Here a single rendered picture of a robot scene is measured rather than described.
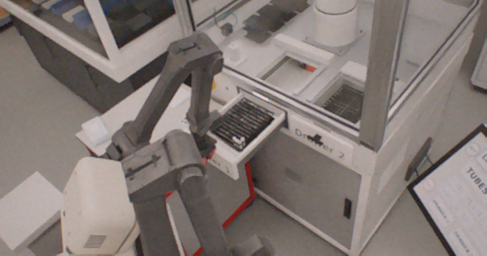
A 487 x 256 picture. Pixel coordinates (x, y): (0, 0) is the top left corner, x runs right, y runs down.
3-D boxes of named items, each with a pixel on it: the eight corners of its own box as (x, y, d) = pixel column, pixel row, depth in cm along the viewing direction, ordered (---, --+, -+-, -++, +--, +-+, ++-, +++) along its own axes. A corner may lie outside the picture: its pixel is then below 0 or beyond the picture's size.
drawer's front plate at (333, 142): (349, 166, 155) (351, 148, 147) (290, 134, 171) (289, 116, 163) (352, 163, 156) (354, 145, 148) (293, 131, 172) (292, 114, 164)
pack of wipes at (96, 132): (111, 138, 190) (109, 131, 187) (93, 148, 187) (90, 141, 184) (101, 121, 200) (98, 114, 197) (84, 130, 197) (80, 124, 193)
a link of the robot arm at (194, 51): (170, 27, 97) (193, 54, 94) (206, 28, 108) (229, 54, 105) (106, 144, 120) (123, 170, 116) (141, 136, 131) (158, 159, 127)
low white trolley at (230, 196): (190, 277, 215) (151, 201, 162) (125, 215, 248) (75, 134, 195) (259, 204, 243) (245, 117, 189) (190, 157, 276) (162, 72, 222)
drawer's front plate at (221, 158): (236, 180, 157) (232, 163, 149) (187, 147, 173) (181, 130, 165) (239, 178, 158) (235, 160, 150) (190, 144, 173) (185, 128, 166)
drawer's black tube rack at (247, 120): (241, 155, 163) (239, 145, 159) (211, 136, 173) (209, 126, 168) (275, 123, 174) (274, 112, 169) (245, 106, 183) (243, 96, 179)
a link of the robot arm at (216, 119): (185, 111, 137) (200, 130, 134) (212, 95, 141) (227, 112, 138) (186, 127, 147) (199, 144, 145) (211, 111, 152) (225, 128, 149)
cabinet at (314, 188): (356, 268, 208) (375, 179, 152) (219, 173, 263) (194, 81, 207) (435, 154, 252) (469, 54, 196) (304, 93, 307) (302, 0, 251)
